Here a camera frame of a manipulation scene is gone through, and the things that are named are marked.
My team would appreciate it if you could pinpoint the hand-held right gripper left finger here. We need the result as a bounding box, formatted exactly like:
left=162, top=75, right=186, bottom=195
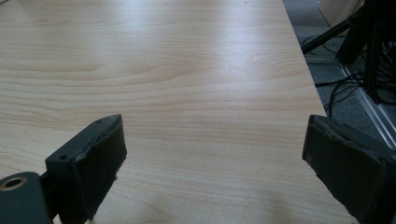
left=45, top=113, right=128, bottom=224

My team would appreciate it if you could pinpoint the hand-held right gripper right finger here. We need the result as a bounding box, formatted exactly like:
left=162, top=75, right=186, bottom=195
left=302, top=114, right=396, bottom=224

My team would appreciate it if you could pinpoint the black metal stand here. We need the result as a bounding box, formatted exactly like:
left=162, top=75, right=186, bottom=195
left=300, top=0, right=396, bottom=105

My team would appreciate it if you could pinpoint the beige cabinet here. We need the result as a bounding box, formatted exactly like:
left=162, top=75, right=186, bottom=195
left=317, top=0, right=366, bottom=29

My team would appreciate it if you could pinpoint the aluminium floor rail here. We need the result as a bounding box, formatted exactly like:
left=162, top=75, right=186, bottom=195
left=337, top=62, right=396, bottom=151

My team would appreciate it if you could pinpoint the black cable bundle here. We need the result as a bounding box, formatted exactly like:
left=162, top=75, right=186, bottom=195
left=314, top=72, right=396, bottom=119

